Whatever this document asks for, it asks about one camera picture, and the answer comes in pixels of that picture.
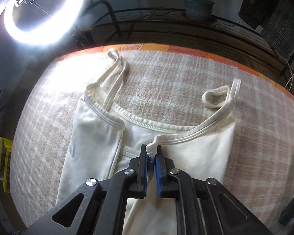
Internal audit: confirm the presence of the white camisole top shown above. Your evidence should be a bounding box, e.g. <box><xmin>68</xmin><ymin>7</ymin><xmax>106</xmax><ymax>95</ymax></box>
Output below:
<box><xmin>56</xmin><ymin>47</ymin><xmax>243</xmax><ymax>235</ymax></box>

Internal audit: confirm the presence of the checked beige bed cover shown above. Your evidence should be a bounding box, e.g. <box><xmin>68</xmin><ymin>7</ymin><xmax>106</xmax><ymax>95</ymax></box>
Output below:
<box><xmin>10</xmin><ymin>44</ymin><xmax>294</xmax><ymax>234</ymax></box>

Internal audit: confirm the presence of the black metal rack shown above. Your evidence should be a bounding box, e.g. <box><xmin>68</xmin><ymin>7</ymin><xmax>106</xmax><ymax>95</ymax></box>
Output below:
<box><xmin>74</xmin><ymin>0</ymin><xmax>294</xmax><ymax>82</ymax></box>

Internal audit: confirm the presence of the grey plaid hanging garment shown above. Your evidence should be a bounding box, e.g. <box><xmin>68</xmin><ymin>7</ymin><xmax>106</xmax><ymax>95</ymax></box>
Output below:
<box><xmin>260</xmin><ymin>0</ymin><xmax>294</xmax><ymax>60</ymax></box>

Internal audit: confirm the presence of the potted plant green pot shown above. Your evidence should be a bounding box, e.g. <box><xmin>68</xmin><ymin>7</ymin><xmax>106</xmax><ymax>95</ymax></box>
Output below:
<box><xmin>183</xmin><ymin>0</ymin><xmax>214</xmax><ymax>22</ymax></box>

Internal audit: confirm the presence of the white ring light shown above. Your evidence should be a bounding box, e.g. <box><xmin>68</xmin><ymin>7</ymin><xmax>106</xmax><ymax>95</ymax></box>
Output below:
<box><xmin>0</xmin><ymin>0</ymin><xmax>84</xmax><ymax>46</ymax></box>

